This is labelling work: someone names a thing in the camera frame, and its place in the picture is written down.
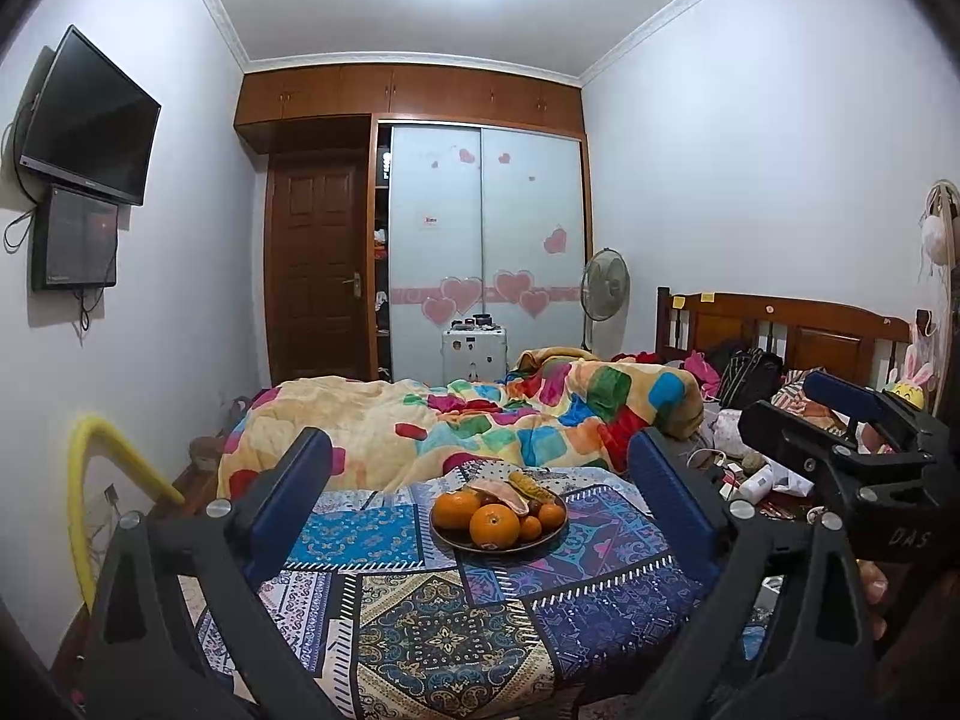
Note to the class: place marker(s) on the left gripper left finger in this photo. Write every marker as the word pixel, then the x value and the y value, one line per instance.
pixel 143 659

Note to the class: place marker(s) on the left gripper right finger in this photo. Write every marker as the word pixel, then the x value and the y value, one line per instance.
pixel 782 630

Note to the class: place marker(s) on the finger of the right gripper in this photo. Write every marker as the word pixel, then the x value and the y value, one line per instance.
pixel 860 403
pixel 823 458

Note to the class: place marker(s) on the peeled pomelo segment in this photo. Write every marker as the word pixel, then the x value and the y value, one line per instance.
pixel 503 492

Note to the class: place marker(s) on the yellow banana piece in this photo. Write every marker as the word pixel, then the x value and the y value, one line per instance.
pixel 530 489

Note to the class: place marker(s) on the rabbit plush toy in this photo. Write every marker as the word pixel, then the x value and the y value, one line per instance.
pixel 910 382

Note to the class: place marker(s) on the white bottle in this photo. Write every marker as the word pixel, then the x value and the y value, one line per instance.
pixel 757 486

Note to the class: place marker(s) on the wooden headboard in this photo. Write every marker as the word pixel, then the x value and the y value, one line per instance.
pixel 849 342

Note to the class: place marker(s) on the black striped bag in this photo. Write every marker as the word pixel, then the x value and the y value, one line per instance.
pixel 751 375

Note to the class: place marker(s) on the small mandarin far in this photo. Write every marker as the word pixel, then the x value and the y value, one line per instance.
pixel 551 516

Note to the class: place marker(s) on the small mandarin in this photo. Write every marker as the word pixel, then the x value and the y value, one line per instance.
pixel 531 528
pixel 551 516

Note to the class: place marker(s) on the colourful patchwork fleece blanket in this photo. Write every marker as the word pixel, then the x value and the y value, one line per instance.
pixel 558 408

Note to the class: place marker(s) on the small mandarin near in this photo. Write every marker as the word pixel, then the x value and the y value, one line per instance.
pixel 531 528

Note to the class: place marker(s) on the large orange near edge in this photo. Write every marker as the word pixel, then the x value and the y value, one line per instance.
pixel 494 527

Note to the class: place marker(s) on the standing electric fan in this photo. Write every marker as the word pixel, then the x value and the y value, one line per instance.
pixel 604 290

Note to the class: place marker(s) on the brown round plate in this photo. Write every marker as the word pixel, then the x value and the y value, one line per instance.
pixel 460 541

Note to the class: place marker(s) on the blue patterned bed sheet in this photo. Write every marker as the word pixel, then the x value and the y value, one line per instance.
pixel 392 623

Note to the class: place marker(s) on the large orange with sticker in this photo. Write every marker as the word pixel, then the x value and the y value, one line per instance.
pixel 454 511

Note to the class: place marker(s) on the white box appliance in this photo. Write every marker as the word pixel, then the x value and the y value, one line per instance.
pixel 474 349

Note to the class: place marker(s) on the white sliding wardrobe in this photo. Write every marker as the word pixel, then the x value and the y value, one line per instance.
pixel 481 221

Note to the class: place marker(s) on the brown wooden door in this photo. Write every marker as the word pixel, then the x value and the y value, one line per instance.
pixel 313 262

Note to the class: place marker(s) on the small wall monitor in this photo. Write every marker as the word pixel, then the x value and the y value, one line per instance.
pixel 74 242

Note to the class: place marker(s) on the black wall television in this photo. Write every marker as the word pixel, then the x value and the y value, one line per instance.
pixel 91 125

